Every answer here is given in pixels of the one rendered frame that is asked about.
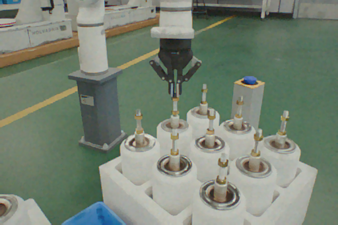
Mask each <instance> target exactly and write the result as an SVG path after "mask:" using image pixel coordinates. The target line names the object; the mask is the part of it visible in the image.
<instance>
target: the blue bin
mask: <svg viewBox="0 0 338 225"><path fill-rule="evenodd" d="M62 225H127V224H126V223H124V222H123V221H122V220H121V219H120V218H119V217H118V216H117V215H116V214H115V213H114V212H113V211H112V210H111V209H110V208H109V207H108V206H107V205H106V204H105V203H103V202H97V203H94V204H93V205H91V206H90V207H88V208H87V209H84V210H83V211H81V212H80V213H78V214H76V215H74V217H71V218H70V219H68V220H66V221H65V222H64V223H63V224H62Z"/></svg>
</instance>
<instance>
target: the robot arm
mask: <svg viewBox="0 0 338 225"><path fill-rule="evenodd" d="M73 1H74V2H76V3H77V4H79V13H78V15H77V30H78V35H79V45H80V47H78V51H79V62H80V66H81V73H83V74H84V75H88V76H97V75H102V74H106V73H107V72H108V62H107V49H106V39H105V28H104V16H105V7H104V0H73ZM151 37H152V38H159V43H160V49H159V52H158V55H157V56H156V57H154V58H152V59H151V60H150V61H149V64H150V65H151V67H152V68H153V69H154V71H156V73H157V74H158V76H159V77H160V78H161V79H162V80H165V81H168V93H169V94H171V97H174V69H177V83H176V97H180V95H181V94H182V83H183V82H184V81H188V80H189V79H190V78H191V77H192V76H193V74H195V72H196V71H197V70H198V68H199V67H200V66H201V60H200V59H196V58H195V57H194V56H193V52H192V48H191V39H192V38H194V29H193V28H192V19H191V0H160V17H159V27H153V28H152V30H151ZM159 59H160V60H161V62H162V63H163V64H164V66H165V67H166V68H167V74H166V72H165V71H164V69H163V68H162V66H160V61H159ZM191 60H192V63H191V68H190V69H189V71H188V72H187V73H186V74H185V75H183V76H182V74H183V69H184V68H185V67H186V66H187V64H188V63H189V62H190V61H191Z"/></svg>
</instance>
